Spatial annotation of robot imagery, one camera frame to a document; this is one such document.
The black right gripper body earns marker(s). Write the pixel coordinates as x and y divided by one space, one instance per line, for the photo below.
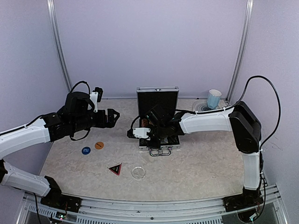
160 134

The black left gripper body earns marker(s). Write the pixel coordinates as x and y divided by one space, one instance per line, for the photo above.
81 122

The green chip group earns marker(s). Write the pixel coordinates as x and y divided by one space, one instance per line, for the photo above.
173 140

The aluminium poker case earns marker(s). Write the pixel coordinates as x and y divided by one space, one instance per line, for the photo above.
147 98

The black triangular dealer button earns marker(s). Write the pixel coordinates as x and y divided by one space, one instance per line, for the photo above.
116 169

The clear round plastic lid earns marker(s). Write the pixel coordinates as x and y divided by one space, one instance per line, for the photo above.
138 173

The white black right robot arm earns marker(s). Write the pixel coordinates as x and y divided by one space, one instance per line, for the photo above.
239 120

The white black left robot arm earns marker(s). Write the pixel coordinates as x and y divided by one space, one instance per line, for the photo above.
34 133

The left poker chip row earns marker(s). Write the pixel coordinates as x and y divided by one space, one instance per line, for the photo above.
145 123

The orange round button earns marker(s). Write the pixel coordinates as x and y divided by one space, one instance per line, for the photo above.
99 145

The blue small blind button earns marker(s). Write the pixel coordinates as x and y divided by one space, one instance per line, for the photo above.
86 150

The white swirl plate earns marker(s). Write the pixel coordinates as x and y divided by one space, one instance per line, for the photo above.
200 105

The light blue ribbed cup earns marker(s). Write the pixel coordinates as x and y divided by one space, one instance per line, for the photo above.
213 98

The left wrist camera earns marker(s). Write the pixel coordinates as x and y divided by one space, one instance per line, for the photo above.
95 97

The front aluminium rail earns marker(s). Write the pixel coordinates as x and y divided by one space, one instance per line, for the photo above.
203 211

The right aluminium frame post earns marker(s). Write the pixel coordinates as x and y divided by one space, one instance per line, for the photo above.
241 50

